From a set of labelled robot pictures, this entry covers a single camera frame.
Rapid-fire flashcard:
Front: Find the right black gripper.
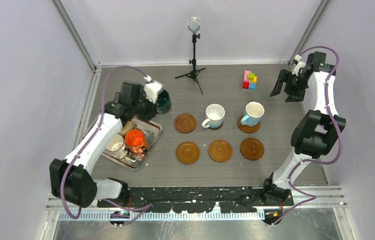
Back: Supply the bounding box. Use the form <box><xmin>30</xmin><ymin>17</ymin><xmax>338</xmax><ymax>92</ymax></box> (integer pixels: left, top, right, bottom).
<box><xmin>270</xmin><ymin>69</ymin><xmax>309</xmax><ymax>103</ymax></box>

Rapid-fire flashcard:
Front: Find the dark green mug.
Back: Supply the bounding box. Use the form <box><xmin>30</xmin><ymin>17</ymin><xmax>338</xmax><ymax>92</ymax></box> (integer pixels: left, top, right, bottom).
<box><xmin>155</xmin><ymin>89</ymin><xmax>172</xmax><ymax>115</ymax></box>

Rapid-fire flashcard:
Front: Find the light blue mug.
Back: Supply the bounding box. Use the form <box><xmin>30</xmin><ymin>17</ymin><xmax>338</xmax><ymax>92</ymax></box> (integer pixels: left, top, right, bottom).
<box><xmin>240</xmin><ymin>101</ymin><xmax>265</xmax><ymax>127</ymax></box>

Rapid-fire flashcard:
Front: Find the brown wooden coaster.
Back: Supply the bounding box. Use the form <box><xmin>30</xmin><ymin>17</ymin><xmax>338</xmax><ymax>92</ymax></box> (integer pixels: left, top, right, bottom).
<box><xmin>175</xmin><ymin>141</ymin><xmax>200</xmax><ymax>165</ymax></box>
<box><xmin>208</xmin><ymin>139</ymin><xmax>233</xmax><ymax>163</ymax></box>
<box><xmin>239</xmin><ymin>137</ymin><xmax>265</xmax><ymax>161</ymax></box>
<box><xmin>174</xmin><ymin>113</ymin><xmax>197</xmax><ymax>134</ymax></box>
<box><xmin>237</xmin><ymin>115</ymin><xmax>261</xmax><ymax>134</ymax></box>

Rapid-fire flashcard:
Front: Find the white mug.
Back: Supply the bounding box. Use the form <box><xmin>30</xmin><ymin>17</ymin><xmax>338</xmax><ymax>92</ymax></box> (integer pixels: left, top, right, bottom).
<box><xmin>201</xmin><ymin>103</ymin><xmax>226</xmax><ymax>129</ymax></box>

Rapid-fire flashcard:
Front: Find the dark walnut coaster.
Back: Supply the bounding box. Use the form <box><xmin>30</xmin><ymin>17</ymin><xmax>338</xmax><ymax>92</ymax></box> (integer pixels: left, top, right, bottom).
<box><xmin>208</xmin><ymin>122</ymin><xmax>224</xmax><ymax>131</ymax></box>

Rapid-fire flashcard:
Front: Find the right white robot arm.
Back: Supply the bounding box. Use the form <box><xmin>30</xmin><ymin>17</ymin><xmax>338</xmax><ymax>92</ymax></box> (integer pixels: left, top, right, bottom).
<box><xmin>261</xmin><ymin>51</ymin><xmax>346</xmax><ymax>206</ymax></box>

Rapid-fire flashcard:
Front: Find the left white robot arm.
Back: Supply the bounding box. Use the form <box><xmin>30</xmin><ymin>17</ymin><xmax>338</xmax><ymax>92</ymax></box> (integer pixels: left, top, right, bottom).
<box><xmin>49</xmin><ymin>80</ymin><xmax>164</xmax><ymax>208</ymax></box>

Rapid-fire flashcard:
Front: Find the beige mug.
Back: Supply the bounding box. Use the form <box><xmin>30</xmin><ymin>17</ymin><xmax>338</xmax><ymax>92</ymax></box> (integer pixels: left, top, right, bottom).
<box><xmin>118</xmin><ymin>120</ymin><xmax>135</xmax><ymax>137</ymax></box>

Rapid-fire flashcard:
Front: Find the metal tray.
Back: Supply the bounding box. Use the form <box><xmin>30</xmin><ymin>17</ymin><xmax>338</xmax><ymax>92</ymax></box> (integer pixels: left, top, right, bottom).
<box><xmin>101</xmin><ymin>117</ymin><xmax>163</xmax><ymax>171</ymax></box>

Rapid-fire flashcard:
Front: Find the colourful toy block stack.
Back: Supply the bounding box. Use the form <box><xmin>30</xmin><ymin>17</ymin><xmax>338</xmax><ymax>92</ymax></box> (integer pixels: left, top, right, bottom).
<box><xmin>242</xmin><ymin>70</ymin><xmax>258</xmax><ymax>91</ymax></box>

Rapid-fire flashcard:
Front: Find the orange glass mug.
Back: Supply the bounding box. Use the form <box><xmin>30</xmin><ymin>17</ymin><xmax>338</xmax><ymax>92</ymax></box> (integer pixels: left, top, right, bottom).
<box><xmin>124</xmin><ymin>129</ymin><xmax>149</xmax><ymax>154</ymax></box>

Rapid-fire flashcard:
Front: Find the grey speckled mug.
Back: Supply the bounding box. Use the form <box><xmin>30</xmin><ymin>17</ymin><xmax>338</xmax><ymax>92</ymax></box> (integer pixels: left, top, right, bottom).
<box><xmin>104</xmin><ymin>134</ymin><xmax>128</xmax><ymax>160</ymax></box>

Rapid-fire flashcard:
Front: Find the black tripod stand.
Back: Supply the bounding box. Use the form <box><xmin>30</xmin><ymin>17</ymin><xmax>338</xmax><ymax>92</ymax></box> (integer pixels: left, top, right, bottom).
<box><xmin>175</xmin><ymin>16</ymin><xmax>206</xmax><ymax>95</ymax></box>

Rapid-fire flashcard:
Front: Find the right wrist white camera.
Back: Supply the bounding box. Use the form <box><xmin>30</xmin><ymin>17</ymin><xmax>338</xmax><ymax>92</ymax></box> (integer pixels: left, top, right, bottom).
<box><xmin>290</xmin><ymin>54</ymin><xmax>306</xmax><ymax>76</ymax></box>

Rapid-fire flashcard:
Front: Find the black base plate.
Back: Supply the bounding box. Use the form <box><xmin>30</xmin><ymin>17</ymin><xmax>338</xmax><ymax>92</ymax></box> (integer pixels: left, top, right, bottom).
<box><xmin>97</xmin><ymin>186</ymin><xmax>294</xmax><ymax>214</ymax></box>

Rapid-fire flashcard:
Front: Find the aluminium frame rail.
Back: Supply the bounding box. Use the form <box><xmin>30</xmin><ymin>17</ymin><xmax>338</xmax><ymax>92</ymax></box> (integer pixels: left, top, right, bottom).
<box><xmin>45</xmin><ymin>187</ymin><xmax>348</xmax><ymax>222</ymax></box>

